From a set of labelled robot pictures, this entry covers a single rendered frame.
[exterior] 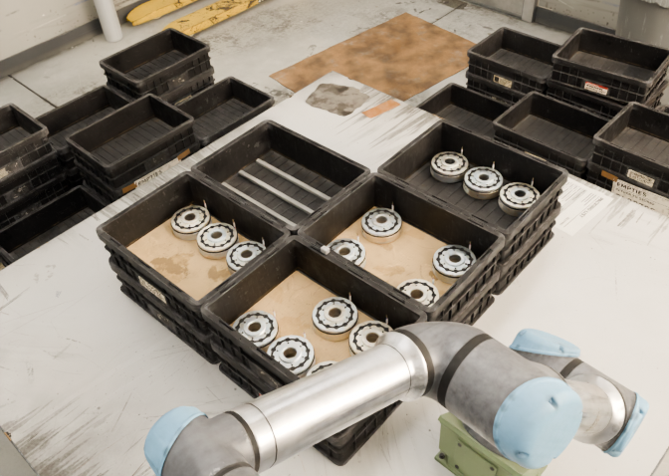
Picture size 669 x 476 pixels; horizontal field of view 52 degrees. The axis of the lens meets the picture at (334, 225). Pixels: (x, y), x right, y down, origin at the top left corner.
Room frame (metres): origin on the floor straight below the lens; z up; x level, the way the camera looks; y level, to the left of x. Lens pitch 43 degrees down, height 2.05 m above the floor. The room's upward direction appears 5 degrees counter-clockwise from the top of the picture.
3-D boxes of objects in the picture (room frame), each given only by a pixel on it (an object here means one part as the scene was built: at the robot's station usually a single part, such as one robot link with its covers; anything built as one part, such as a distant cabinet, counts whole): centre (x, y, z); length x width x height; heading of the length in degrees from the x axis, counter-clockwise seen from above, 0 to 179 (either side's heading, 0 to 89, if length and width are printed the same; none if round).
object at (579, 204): (1.51, -0.63, 0.70); 0.33 x 0.23 x 0.01; 44
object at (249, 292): (0.94, 0.06, 0.87); 0.40 x 0.30 x 0.11; 45
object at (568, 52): (2.43, -1.18, 0.37); 0.42 x 0.34 x 0.46; 44
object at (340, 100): (2.11, -0.04, 0.71); 0.22 x 0.19 x 0.01; 44
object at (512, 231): (1.36, -0.36, 0.92); 0.40 x 0.30 x 0.02; 45
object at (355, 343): (0.91, -0.06, 0.86); 0.10 x 0.10 x 0.01
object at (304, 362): (0.88, 0.12, 0.86); 0.10 x 0.10 x 0.01
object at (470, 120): (2.44, -0.61, 0.26); 0.40 x 0.30 x 0.23; 44
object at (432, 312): (1.15, -0.15, 0.92); 0.40 x 0.30 x 0.02; 45
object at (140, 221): (1.22, 0.35, 0.87); 0.40 x 0.30 x 0.11; 45
